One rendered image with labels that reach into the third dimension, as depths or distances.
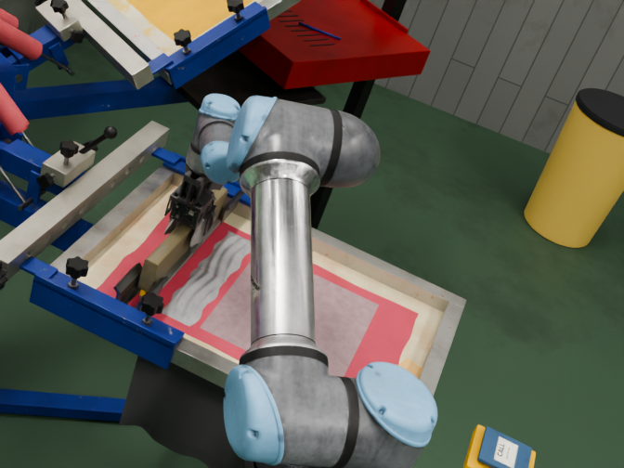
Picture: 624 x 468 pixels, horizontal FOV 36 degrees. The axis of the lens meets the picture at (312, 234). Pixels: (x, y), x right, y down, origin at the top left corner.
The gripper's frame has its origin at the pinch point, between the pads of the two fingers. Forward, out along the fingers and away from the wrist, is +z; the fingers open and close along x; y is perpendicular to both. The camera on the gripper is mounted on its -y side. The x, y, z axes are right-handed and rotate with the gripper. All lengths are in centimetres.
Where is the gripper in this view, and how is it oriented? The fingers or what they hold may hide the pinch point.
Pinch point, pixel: (184, 240)
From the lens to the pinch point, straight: 207.2
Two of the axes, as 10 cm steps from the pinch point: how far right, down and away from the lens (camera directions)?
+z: -3.0, 7.8, 5.4
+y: -3.1, 4.6, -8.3
